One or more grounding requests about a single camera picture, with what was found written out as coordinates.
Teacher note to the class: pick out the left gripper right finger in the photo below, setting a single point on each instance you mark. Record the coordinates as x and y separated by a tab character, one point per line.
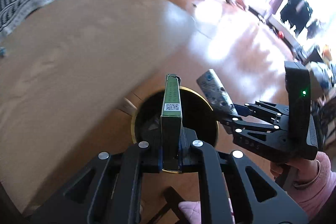
232	188

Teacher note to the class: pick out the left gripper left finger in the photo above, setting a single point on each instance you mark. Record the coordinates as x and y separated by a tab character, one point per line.
105	190

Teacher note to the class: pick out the blue white patterned wrapper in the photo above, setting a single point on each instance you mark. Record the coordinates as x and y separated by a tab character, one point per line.
216	94

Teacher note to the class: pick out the green white torn carton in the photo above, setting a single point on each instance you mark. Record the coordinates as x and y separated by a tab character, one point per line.
171	123

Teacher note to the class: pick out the black gold trash bin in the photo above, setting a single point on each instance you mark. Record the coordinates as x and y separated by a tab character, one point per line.
198	122

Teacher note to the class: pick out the right hand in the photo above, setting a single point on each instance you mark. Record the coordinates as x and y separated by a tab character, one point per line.
288	170

